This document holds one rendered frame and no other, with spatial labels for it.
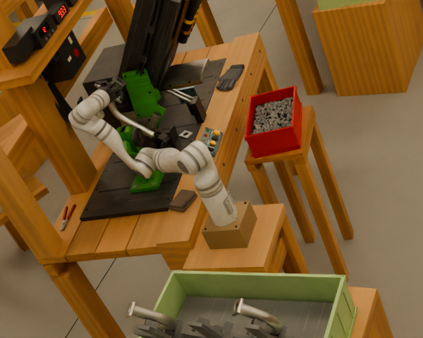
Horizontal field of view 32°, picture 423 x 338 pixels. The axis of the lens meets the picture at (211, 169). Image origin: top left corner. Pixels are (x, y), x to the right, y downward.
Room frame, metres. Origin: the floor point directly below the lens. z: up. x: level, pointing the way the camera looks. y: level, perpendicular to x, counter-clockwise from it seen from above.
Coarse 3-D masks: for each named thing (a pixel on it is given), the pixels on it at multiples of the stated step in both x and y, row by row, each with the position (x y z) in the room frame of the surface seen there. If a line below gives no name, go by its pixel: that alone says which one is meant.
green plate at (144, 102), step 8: (128, 72) 2.88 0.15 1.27; (144, 72) 2.84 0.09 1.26; (128, 80) 2.88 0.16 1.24; (136, 80) 2.86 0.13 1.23; (144, 80) 2.84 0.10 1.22; (128, 88) 2.87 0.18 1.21; (136, 88) 2.86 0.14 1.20; (144, 88) 2.84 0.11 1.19; (152, 88) 2.83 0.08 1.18; (136, 96) 2.85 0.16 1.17; (144, 96) 2.83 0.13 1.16; (152, 96) 2.82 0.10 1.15; (136, 104) 2.85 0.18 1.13; (144, 104) 2.83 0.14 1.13; (152, 104) 2.81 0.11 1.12; (136, 112) 2.85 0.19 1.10; (144, 112) 2.83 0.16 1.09; (152, 112) 2.81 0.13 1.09
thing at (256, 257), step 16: (256, 208) 2.21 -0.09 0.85; (272, 208) 2.17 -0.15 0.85; (256, 224) 2.13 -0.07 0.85; (272, 224) 2.09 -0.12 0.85; (256, 240) 2.04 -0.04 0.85; (272, 240) 2.01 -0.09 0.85; (192, 256) 2.11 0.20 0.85; (208, 256) 2.07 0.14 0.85; (224, 256) 2.04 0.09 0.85; (240, 256) 2.00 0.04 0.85; (256, 256) 1.96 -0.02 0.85; (272, 256) 1.97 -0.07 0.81; (256, 272) 1.92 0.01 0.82
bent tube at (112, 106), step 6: (114, 78) 2.80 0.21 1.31; (120, 78) 2.82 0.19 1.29; (114, 84) 2.80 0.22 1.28; (120, 84) 2.78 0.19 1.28; (114, 102) 2.81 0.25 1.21; (114, 108) 2.80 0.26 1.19; (114, 114) 2.79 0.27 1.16; (120, 114) 2.79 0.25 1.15; (120, 120) 2.78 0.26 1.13; (126, 120) 2.76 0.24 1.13; (132, 120) 2.76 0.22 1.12; (138, 126) 2.74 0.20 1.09; (144, 132) 2.72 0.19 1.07; (150, 132) 2.71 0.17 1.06
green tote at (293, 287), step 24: (168, 288) 1.89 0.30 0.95; (192, 288) 1.92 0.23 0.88; (216, 288) 1.86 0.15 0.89; (240, 288) 1.81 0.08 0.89; (264, 288) 1.76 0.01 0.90; (288, 288) 1.71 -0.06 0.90; (312, 288) 1.66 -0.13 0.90; (336, 288) 1.61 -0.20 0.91; (168, 312) 1.85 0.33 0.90; (336, 312) 1.49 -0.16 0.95; (336, 336) 1.46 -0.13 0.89
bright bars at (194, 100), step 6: (168, 90) 2.93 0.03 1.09; (174, 90) 2.94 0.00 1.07; (180, 96) 2.91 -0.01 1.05; (186, 96) 2.92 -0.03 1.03; (198, 96) 2.92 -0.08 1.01; (192, 102) 2.89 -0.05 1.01; (198, 102) 2.90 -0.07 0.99; (192, 108) 2.88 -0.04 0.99; (198, 108) 2.88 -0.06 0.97; (198, 114) 2.87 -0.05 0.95; (204, 114) 2.90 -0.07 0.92; (198, 120) 2.88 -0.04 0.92; (204, 120) 2.88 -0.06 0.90
